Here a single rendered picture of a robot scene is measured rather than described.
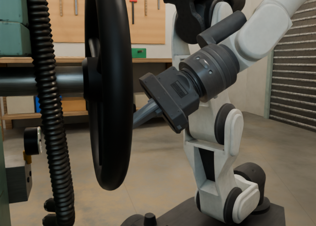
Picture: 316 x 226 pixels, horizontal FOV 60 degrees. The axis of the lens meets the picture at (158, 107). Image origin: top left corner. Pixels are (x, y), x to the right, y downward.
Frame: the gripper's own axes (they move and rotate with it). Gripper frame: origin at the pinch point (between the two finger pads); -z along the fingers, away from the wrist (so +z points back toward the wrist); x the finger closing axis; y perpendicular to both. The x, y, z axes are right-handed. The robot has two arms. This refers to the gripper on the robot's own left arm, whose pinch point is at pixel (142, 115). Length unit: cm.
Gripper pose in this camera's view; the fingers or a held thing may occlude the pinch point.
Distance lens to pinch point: 48.5
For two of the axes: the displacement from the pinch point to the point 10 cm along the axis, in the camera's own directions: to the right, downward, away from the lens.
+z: 8.2, -5.4, 1.7
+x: -5.6, -7.5, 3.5
